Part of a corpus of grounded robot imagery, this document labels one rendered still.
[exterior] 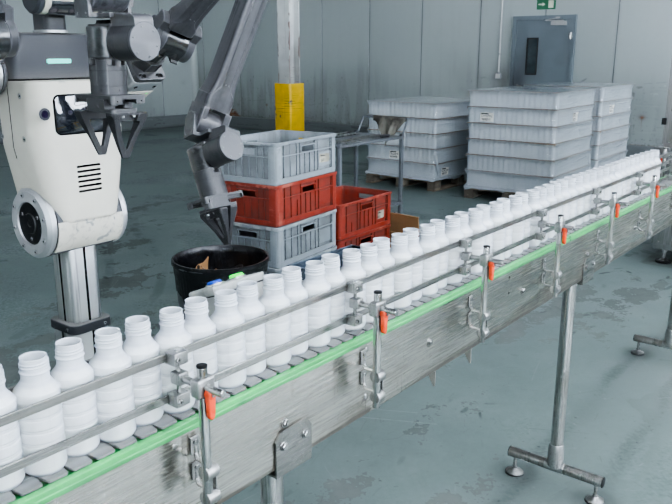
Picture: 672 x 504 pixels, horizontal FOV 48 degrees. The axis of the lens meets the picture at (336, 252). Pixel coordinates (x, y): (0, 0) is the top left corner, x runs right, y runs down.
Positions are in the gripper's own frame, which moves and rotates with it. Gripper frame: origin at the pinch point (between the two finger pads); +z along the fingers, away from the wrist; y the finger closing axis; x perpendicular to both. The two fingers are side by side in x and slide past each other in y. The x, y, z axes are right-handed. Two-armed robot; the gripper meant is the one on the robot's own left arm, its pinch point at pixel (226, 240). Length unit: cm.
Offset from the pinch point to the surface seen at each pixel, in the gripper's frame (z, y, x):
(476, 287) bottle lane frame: 27, 61, -16
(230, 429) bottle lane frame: 31.2, -23.9, -15.0
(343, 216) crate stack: -3, 251, 175
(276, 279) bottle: 9.6, -8.3, -19.3
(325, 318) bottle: 19.8, 3.7, -16.9
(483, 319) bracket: 35, 56, -19
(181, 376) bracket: 19.0, -34.2, -20.3
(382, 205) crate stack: -4, 297, 178
